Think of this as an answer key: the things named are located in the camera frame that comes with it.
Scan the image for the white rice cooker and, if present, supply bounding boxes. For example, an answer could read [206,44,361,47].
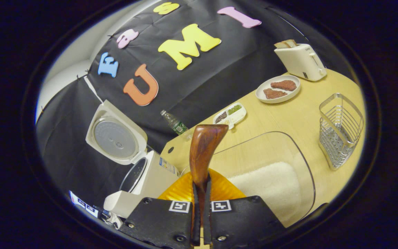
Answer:
[85,100,180,219]

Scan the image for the clear box of white rice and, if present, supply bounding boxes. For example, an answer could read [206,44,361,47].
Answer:
[180,131,316,228]

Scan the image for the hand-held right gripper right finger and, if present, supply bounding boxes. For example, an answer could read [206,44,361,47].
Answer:
[202,169,286,249]

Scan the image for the metal wire chopstick holder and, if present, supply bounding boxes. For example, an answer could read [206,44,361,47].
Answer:
[319,93,364,170]

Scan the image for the white round plate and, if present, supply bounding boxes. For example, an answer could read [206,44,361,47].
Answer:
[255,75,301,104]

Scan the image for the computer monitor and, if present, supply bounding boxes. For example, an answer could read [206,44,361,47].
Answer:
[69,190,99,218]

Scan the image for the brown meat piece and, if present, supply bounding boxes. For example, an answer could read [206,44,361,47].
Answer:
[271,80,297,92]
[263,88,288,100]

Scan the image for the black backdrop cloth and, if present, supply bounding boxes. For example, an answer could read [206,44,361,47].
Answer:
[36,0,351,208]

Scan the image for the clear plastic water bottle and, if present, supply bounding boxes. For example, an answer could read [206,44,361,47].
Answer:
[160,110,192,140]

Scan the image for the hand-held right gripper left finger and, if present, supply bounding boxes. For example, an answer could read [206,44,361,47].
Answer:
[119,169,201,249]

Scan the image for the white divided grain dish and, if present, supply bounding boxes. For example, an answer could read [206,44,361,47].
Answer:
[213,102,247,130]

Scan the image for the white toaster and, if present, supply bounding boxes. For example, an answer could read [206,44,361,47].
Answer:
[274,44,327,82]

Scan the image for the brown wooden spoon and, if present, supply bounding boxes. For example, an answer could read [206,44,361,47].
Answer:
[189,124,229,247]

